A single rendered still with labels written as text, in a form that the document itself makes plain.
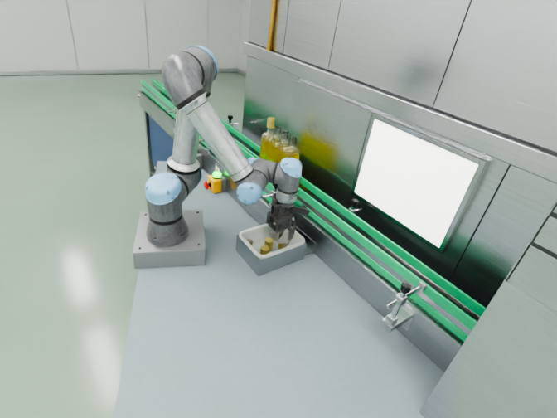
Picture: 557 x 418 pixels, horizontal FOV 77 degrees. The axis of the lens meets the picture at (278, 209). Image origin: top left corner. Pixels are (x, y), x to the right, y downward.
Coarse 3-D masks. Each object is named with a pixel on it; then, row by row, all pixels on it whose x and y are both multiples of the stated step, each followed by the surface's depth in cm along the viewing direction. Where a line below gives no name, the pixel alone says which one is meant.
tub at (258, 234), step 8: (264, 224) 142; (240, 232) 136; (248, 232) 138; (256, 232) 141; (264, 232) 144; (296, 232) 140; (256, 240) 143; (264, 240) 145; (296, 240) 141; (304, 240) 137; (256, 248) 140; (288, 248) 131; (264, 256) 126
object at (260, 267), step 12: (240, 240) 135; (240, 252) 137; (252, 252) 129; (288, 252) 133; (300, 252) 138; (312, 252) 144; (252, 264) 131; (264, 264) 128; (276, 264) 132; (288, 264) 137
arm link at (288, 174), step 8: (288, 160) 119; (296, 160) 120; (280, 168) 118; (288, 168) 116; (296, 168) 116; (280, 176) 118; (288, 176) 117; (296, 176) 118; (280, 184) 121; (288, 184) 119; (296, 184) 120; (288, 192) 121; (296, 192) 123
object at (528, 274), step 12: (552, 216) 59; (540, 228) 61; (552, 228) 59; (540, 240) 61; (552, 240) 60; (528, 252) 63; (540, 252) 61; (552, 252) 60; (516, 264) 65; (528, 264) 63; (540, 264) 62; (552, 264) 60; (516, 276) 66; (528, 276) 64; (540, 276) 62; (552, 276) 61; (528, 288) 64; (540, 288) 63; (552, 288) 61; (540, 300) 63; (552, 300) 62
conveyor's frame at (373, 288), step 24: (144, 96) 254; (168, 120) 224; (216, 168) 180; (264, 216) 151; (312, 240) 143; (336, 240) 133; (336, 264) 134; (360, 264) 123; (360, 288) 126; (384, 288) 116; (384, 312) 119; (408, 336) 113; (432, 336) 105; (432, 360) 107
